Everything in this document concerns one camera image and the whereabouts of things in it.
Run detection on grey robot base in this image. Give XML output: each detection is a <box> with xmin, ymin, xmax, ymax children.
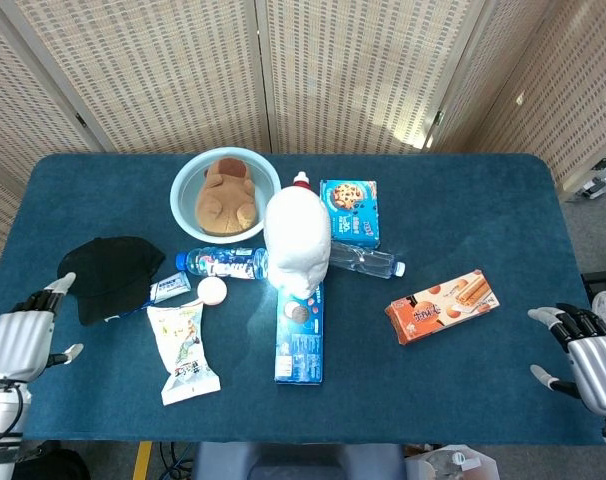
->
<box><xmin>190</xmin><ymin>442</ymin><xmax>408</xmax><ymax>480</ymax></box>

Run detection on long blue sandwich cookie box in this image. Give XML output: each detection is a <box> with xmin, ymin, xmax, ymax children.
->
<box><xmin>274</xmin><ymin>282</ymin><xmax>326</xmax><ymax>385</ymax></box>

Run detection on light blue plastic bowl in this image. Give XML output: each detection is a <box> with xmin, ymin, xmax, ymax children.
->
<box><xmin>169</xmin><ymin>148</ymin><xmax>283</xmax><ymax>245</ymax></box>

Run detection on orange biscuit box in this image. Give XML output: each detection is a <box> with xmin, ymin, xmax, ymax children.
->
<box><xmin>384</xmin><ymin>269</ymin><xmax>501</xmax><ymax>347</ymax></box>

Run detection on black baseball cap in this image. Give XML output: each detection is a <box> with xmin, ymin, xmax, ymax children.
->
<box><xmin>56</xmin><ymin>236</ymin><xmax>167</xmax><ymax>328</ymax></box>

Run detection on clear plastic water bottle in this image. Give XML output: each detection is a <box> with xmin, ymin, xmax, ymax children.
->
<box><xmin>328</xmin><ymin>241</ymin><xmax>406</xmax><ymax>280</ymax></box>

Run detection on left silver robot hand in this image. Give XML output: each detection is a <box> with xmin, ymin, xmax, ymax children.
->
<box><xmin>0</xmin><ymin>272</ymin><xmax>85</xmax><ymax>386</ymax></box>

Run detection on white snack bag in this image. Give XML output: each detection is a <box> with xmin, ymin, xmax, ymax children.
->
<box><xmin>146</xmin><ymin>301</ymin><xmax>222</xmax><ymax>407</ymax></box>

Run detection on black stand base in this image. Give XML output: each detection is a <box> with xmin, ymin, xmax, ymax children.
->
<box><xmin>581</xmin><ymin>269</ymin><xmax>606</xmax><ymax>301</ymax></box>

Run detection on blue white toothpaste tube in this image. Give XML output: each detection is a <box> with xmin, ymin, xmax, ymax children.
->
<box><xmin>104</xmin><ymin>273</ymin><xmax>192</xmax><ymax>322</ymax></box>

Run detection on round peach coloured ball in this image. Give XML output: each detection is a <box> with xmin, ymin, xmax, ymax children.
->
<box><xmin>196</xmin><ymin>276</ymin><xmax>229</xmax><ymax>307</ymax></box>

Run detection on blue floor cables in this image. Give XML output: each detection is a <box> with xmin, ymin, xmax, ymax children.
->
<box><xmin>157</xmin><ymin>442</ymin><xmax>195</xmax><ymax>480</ymax></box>

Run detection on blue chocolate chip cookie box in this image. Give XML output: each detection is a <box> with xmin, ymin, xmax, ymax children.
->
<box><xmin>318</xmin><ymin>179</ymin><xmax>382</xmax><ymax>250</ymax></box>

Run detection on power strip with plugs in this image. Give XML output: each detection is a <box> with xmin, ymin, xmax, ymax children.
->
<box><xmin>576</xmin><ymin>156</ymin><xmax>606</xmax><ymax>203</ymax></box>

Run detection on blue labelled drink bottle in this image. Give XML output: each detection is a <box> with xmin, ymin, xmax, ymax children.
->
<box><xmin>175</xmin><ymin>245</ymin><xmax>271</xmax><ymax>282</ymax></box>

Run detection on woven folding screen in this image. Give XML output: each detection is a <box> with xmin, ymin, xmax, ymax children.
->
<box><xmin>0</xmin><ymin>0</ymin><xmax>606</xmax><ymax>289</ymax></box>

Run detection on clear plastic container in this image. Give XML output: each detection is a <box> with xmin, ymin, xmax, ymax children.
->
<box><xmin>406</xmin><ymin>443</ymin><xmax>500</xmax><ymax>480</ymax></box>

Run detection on blue felt table cover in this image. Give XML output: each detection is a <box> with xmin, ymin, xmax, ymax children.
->
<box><xmin>0</xmin><ymin>152</ymin><xmax>606</xmax><ymax>447</ymax></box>

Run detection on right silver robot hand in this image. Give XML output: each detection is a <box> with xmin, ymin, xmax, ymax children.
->
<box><xmin>527</xmin><ymin>302</ymin><xmax>606</xmax><ymax>417</ymax></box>

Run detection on white foam mannequin head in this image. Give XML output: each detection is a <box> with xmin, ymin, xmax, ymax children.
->
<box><xmin>263</xmin><ymin>187</ymin><xmax>333</xmax><ymax>302</ymax></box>

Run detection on brown plush toy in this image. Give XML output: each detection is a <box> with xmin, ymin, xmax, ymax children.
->
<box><xmin>194</xmin><ymin>157</ymin><xmax>259</xmax><ymax>237</ymax></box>

